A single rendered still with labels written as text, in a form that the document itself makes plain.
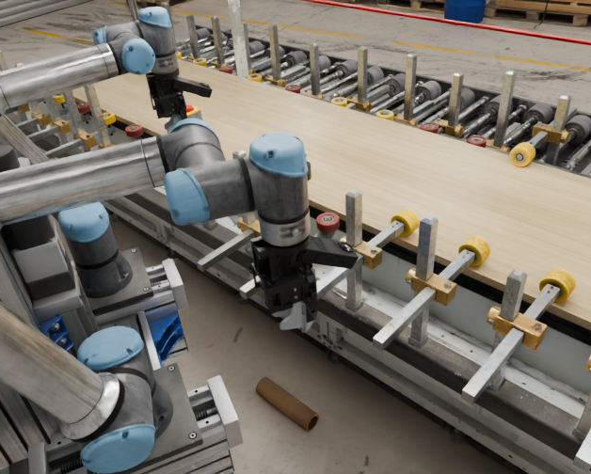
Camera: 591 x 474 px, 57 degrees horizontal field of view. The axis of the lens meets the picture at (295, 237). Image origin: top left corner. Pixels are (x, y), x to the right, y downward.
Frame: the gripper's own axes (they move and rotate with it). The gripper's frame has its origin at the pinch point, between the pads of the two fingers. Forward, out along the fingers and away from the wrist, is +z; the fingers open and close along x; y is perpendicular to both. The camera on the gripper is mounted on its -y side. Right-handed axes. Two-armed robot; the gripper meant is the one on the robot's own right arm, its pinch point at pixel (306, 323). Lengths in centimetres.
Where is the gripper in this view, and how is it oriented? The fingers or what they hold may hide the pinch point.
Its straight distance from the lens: 95.5
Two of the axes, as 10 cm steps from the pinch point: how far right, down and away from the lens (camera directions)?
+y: -9.2, 2.9, -2.8
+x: 4.0, 5.2, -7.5
